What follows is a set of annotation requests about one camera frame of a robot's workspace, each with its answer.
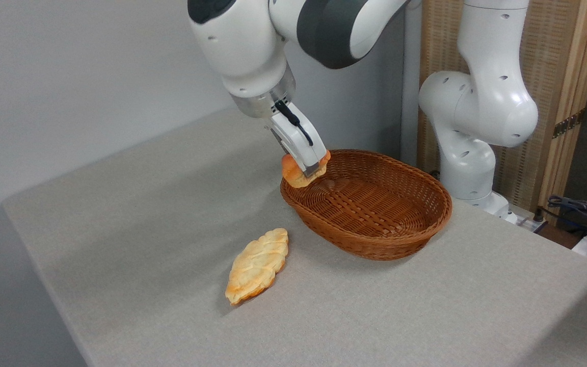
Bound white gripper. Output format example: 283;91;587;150
265;101;328;178

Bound round orange bun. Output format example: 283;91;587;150
281;150;332;189

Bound brown wicker basket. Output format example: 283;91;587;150
280;148;453;262

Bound oval pale braided bread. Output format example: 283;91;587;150
225;227;290;306

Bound white power strip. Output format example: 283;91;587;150
514;213;548;231

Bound metal screen hinge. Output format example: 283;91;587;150
552;109;586;140

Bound wooden rattan folding screen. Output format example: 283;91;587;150
418;0;587;213

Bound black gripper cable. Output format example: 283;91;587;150
274;100;315;148

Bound bundle of dark cables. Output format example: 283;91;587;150
545;196;587;241

